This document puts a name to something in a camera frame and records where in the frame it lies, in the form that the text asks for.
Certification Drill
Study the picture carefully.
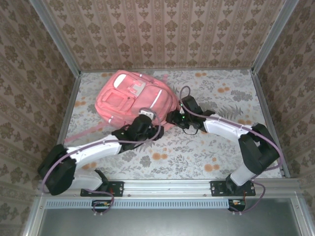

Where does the pink backpack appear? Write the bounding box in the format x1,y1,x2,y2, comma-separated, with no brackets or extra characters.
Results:
64,69,181,144

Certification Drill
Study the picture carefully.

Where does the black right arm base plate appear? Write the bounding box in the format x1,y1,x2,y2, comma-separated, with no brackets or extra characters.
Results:
210,180,256,197

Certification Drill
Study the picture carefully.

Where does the aluminium rear rail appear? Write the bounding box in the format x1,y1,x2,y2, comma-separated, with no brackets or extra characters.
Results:
80,66,254,73

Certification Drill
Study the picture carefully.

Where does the aluminium frame post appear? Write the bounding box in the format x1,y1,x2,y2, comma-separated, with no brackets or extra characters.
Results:
251,0,300,74
29,0,82,77

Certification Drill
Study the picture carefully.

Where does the grey metal panel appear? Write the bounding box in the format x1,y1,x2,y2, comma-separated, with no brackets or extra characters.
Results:
36,198,305,236

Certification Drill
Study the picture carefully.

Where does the slotted grey cable duct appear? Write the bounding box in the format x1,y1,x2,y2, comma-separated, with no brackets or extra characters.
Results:
45,198,229,209

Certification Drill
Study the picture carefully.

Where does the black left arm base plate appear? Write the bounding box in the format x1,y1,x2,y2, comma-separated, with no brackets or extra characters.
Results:
80,181,125,197

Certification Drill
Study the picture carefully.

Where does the aluminium side rail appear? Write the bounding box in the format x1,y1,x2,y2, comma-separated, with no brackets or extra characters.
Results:
58,72,82,146
251,70,290,177

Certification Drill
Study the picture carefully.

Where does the aluminium mounting rail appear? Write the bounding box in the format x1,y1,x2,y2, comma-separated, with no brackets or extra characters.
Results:
38,178,302,197

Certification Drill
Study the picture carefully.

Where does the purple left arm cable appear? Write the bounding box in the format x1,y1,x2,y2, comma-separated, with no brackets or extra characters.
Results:
41,110,163,215

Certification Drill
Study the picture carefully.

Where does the thin black right camera cable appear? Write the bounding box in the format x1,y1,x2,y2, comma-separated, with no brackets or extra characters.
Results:
182,122,199,136

